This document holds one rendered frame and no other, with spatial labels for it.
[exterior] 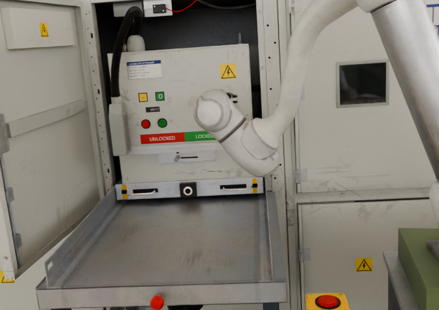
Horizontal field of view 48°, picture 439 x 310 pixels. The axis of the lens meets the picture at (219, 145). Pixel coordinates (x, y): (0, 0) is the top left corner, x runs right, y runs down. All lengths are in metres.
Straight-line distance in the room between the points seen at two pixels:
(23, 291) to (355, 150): 1.41
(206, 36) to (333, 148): 1.03
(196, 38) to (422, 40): 1.67
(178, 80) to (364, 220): 0.85
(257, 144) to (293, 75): 0.21
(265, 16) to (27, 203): 0.98
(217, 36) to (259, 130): 1.28
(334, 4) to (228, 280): 0.70
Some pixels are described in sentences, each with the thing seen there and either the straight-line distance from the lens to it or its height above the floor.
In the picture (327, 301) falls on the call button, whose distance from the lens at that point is 1.03.
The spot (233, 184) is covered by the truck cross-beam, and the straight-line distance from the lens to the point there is 1.77.
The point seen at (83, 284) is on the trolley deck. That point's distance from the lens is 1.31.
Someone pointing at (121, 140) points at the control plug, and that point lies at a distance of 1.68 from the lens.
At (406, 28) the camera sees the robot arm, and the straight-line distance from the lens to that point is 1.02.
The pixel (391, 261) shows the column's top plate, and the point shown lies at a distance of 1.55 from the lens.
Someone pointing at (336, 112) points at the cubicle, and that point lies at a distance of 1.78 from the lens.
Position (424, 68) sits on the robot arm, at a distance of 1.03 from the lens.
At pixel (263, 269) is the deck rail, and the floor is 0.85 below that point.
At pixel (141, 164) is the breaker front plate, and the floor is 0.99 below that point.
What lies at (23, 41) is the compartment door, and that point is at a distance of 1.49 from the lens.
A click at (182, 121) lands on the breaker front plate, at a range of 1.74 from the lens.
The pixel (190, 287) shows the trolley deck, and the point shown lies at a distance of 1.24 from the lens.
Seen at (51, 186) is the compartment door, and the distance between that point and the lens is 1.62.
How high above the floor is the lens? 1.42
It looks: 12 degrees down
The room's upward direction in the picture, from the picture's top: 4 degrees counter-clockwise
